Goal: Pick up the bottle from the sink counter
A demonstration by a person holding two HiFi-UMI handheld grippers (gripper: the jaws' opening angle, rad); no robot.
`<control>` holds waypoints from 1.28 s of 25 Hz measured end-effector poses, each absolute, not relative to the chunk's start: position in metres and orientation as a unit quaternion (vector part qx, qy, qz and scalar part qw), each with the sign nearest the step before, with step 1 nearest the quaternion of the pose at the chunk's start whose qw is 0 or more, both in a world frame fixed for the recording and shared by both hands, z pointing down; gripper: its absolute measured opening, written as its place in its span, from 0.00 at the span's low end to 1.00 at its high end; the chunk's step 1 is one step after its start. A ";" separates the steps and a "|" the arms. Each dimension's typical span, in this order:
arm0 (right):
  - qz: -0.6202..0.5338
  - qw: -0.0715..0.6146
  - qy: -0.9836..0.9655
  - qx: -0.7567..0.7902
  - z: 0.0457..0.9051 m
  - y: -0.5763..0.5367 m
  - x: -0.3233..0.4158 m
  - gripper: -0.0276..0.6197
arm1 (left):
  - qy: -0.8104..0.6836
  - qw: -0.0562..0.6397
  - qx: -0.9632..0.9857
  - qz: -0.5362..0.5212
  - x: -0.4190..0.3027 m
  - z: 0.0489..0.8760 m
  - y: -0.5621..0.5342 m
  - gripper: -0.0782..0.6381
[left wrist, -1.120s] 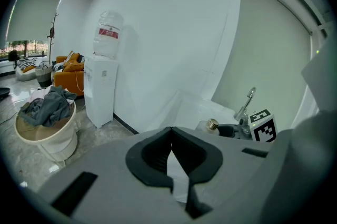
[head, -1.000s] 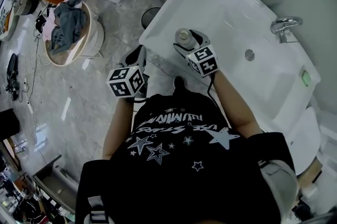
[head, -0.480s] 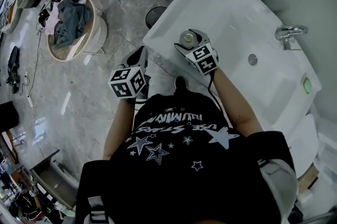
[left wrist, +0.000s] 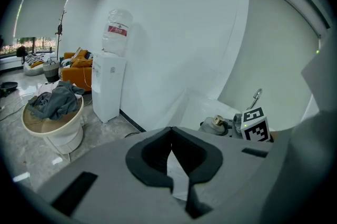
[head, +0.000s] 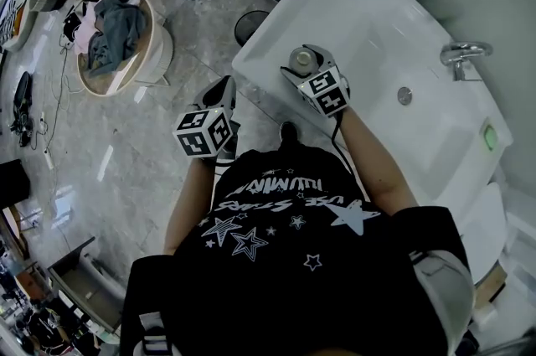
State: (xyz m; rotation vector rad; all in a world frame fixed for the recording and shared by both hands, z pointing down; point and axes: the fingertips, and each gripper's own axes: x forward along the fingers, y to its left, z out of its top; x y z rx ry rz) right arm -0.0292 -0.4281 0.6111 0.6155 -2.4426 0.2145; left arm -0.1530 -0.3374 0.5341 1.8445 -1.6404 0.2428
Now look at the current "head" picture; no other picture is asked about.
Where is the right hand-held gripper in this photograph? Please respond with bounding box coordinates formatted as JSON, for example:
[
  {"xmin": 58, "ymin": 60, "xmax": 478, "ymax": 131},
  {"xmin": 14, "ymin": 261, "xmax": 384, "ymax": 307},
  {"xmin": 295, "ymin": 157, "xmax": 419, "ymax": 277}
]
[{"xmin": 280, "ymin": 44, "xmax": 351, "ymax": 118}]

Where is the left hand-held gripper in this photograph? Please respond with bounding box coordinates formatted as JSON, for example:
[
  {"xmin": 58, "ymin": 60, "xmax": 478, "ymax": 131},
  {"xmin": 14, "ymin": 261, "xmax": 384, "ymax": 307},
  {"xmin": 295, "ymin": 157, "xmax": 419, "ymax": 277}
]
[{"xmin": 172, "ymin": 75, "xmax": 241, "ymax": 160}]

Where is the white round plastic bottle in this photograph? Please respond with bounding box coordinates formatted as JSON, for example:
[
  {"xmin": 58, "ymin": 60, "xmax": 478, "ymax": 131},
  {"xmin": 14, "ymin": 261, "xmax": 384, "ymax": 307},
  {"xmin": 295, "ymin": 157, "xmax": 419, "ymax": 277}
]
[{"xmin": 288, "ymin": 46, "xmax": 324, "ymax": 75}]

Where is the person's left forearm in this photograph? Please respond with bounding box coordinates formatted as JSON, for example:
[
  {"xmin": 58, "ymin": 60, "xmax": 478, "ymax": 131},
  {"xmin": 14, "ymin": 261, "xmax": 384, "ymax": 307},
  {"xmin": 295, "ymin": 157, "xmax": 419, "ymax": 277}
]
[{"xmin": 162, "ymin": 157, "xmax": 217, "ymax": 257}]

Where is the person's right forearm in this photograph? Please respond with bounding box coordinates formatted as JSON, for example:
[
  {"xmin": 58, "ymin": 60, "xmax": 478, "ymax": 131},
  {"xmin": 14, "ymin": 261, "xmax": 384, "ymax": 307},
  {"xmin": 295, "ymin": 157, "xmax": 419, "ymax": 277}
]
[{"xmin": 336, "ymin": 109, "xmax": 420, "ymax": 218}]

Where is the white ceramic bathroom sink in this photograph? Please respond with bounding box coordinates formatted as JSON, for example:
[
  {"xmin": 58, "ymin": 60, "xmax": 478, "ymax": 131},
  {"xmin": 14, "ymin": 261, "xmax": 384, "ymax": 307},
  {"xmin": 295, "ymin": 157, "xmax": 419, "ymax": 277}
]
[{"xmin": 231, "ymin": 0, "xmax": 514, "ymax": 221}]

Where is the person's black shoe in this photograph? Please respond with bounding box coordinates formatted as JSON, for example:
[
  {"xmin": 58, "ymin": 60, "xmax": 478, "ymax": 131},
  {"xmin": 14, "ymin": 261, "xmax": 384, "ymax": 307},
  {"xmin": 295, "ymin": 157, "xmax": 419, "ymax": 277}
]
[{"xmin": 279, "ymin": 121, "xmax": 300, "ymax": 151}]

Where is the black mesh trash bin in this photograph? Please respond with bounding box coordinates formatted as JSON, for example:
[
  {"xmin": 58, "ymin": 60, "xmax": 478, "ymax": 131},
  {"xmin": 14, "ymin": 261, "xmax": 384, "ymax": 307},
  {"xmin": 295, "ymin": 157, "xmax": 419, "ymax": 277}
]
[{"xmin": 233, "ymin": 9, "xmax": 271, "ymax": 48}]

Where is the round white laundry basket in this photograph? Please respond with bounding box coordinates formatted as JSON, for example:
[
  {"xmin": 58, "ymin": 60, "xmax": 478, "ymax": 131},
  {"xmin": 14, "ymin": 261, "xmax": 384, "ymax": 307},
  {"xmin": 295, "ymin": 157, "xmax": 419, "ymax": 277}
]
[{"xmin": 75, "ymin": 0, "xmax": 174, "ymax": 98}]

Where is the grey garment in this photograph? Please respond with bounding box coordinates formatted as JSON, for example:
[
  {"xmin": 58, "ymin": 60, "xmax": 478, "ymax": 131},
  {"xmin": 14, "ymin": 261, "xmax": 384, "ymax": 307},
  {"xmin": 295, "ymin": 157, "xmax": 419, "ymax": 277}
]
[{"xmin": 85, "ymin": 0, "xmax": 148, "ymax": 79}]

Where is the pink garment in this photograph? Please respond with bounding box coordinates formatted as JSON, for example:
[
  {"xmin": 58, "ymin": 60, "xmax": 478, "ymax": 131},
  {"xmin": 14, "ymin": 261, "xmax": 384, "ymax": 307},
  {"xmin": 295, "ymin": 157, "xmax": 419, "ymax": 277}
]
[{"xmin": 72, "ymin": 12, "xmax": 102, "ymax": 54}]

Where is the chrome faucet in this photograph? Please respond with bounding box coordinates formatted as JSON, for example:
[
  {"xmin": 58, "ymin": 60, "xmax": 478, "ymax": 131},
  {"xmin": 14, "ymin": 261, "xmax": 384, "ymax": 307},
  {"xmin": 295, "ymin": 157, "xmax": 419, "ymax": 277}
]
[{"xmin": 439, "ymin": 40, "xmax": 494, "ymax": 83}]

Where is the green soap bar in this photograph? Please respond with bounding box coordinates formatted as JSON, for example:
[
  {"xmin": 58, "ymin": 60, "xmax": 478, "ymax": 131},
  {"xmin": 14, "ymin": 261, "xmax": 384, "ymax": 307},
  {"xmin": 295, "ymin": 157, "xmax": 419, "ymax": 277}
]
[{"xmin": 480, "ymin": 120, "xmax": 500, "ymax": 153}]

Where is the person's black star t-shirt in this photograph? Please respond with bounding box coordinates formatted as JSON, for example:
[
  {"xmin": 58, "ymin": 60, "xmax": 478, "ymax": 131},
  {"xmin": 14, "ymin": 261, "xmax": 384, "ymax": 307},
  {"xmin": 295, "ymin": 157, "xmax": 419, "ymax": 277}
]
[{"xmin": 119, "ymin": 147, "xmax": 472, "ymax": 356}]

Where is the striped round cushion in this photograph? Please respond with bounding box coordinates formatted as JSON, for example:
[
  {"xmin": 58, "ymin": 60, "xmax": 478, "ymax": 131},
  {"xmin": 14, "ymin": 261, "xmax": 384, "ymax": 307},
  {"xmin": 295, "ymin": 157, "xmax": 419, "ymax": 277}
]
[{"xmin": 0, "ymin": 0, "xmax": 37, "ymax": 54}]

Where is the black box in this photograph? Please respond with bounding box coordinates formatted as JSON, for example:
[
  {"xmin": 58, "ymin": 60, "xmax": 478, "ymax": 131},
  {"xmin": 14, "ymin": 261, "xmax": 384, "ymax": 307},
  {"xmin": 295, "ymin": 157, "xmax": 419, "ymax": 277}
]
[{"xmin": 0, "ymin": 158, "xmax": 32, "ymax": 209}]

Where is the grey open cabinet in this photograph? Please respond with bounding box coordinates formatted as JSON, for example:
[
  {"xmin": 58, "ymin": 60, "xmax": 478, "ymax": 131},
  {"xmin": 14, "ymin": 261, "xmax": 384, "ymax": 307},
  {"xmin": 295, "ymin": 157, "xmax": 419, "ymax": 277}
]
[{"xmin": 47, "ymin": 236, "xmax": 127, "ymax": 343}]

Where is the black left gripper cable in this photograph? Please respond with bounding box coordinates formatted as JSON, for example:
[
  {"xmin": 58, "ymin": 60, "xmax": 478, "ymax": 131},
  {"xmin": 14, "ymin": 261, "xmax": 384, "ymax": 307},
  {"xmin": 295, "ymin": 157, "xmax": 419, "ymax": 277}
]
[{"xmin": 204, "ymin": 155, "xmax": 240, "ymax": 168}]

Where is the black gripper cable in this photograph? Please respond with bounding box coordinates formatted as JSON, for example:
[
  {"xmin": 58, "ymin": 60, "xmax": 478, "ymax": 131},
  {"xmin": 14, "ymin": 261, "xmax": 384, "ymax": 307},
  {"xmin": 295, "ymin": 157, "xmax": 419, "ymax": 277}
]
[
  {"xmin": 330, "ymin": 112, "xmax": 358, "ymax": 182},
  {"xmin": 204, "ymin": 155, "xmax": 240, "ymax": 168}
]

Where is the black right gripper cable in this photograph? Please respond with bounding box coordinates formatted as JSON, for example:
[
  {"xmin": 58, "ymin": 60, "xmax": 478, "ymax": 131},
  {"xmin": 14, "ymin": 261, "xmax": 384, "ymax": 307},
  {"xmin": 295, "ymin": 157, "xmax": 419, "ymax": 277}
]
[{"xmin": 330, "ymin": 112, "xmax": 358, "ymax": 182}]

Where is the black device with cables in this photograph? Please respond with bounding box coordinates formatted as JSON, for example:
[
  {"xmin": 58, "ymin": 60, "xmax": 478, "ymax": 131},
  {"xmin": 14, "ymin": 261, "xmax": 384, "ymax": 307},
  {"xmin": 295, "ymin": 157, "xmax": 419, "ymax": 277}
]
[{"xmin": 9, "ymin": 70, "xmax": 35, "ymax": 148}]

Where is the grey left shoulder strap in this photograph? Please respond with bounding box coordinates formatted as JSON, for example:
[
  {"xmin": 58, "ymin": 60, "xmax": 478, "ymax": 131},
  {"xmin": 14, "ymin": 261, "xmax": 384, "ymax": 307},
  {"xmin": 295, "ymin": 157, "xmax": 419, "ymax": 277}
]
[{"xmin": 137, "ymin": 311, "xmax": 173, "ymax": 356}]

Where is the grey shoulder strap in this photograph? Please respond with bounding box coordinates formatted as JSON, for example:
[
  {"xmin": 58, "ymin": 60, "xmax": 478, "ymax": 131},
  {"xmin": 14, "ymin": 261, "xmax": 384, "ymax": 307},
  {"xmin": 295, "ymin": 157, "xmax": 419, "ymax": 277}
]
[
  {"xmin": 409, "ymin": 249, "xmax": 477, "ymax": 356},
  {"xmin": 137, "ymin": 311, "xmax": 173, "ymax": 356}
]

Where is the grey right shoulder strap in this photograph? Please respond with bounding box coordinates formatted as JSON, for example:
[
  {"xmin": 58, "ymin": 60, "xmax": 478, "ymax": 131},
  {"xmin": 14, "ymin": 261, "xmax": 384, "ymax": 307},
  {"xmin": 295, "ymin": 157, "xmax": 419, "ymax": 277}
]
[{"xmin": 409, "ymin": 249, "xmax": 477, "ymax": 356}]

